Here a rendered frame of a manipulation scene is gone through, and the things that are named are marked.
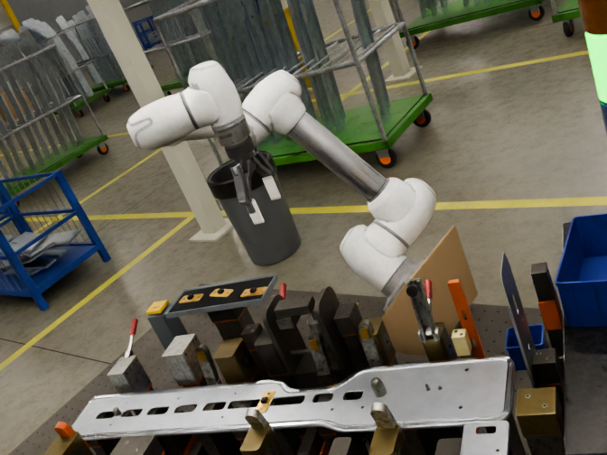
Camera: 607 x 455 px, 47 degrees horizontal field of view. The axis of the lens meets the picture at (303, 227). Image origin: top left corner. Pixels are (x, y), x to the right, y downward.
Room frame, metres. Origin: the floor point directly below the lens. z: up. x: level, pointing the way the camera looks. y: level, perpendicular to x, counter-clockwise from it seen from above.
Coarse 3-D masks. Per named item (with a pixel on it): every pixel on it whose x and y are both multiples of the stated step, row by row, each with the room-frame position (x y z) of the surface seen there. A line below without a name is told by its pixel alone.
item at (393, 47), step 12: (372, 0) 8.00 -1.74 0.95; (384, 0) 7.98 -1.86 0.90; (372, 12) 8.03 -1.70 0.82; (384, 12) 7.93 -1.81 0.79; (384, 24) 7.96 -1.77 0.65; (396, 36) 7.98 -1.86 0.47; (384, 48) 8.04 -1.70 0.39; (396, 48) 7.93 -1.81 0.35; (396, 60) 7.97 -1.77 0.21; (396, 72) 8.00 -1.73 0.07; (408, 72) 7.97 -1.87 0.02
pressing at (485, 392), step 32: (224, 384) 1.75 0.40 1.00; (256, 384) 1.69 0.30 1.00; (352, 384) 1.51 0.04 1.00; (384, 384) 1.46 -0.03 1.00; (416, 384) 1.41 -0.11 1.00; (448, 384) 1.36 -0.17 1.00; (480, 384) 1.31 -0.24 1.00; (512, 384) 1.27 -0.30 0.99; (96, 416) 1.88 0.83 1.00; (160, 416) 1.73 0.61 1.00; (192, 416) 1.67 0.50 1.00; (224, 416) 1.60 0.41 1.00; (288, 416) 1.49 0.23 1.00; (320, 416) 1.44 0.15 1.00; (352, 416) 1.39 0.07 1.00; (416, 416) 1.30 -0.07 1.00; (448, 416) 1.25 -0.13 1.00; (480, 416) 1.21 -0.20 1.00
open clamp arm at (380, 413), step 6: (372, 408) 1.24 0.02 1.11; (378, 408) 1.23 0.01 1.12; (384, 408) 1.23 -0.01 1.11; (372, 414) 1.24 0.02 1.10; (378, 414) 1.23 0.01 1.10; (384, 414) 1.23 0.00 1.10; (390, 414) 1.24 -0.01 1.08; (378, 420) 1.24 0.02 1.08; (384, 420) 1.24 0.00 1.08; (390, 420) 1.23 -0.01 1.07; (378, 426) 1.25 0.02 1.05; (384, 426) 1.25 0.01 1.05; (390, 426) 1.24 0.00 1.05; (402, 432) 1.26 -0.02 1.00
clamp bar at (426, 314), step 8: (408, 280) 1.52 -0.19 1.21; (416, 280) 1.51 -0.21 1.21; (408, 288) 1.48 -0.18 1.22; (416, 288) 1.48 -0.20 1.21; (416, 296) 1.51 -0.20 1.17; (424, 296) 1.49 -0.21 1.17; (416, 304) 1.51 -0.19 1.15; (424, 304) 1.49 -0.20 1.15; (416, 312) 1.50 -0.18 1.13; (424, 312) 1.50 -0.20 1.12; (424, 320) 1.50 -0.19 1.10; (432, 320) 1.49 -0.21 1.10; (424, 328) 1.50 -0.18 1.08; (432, 328) 1.48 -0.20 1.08; (424, 336) 1.49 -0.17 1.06
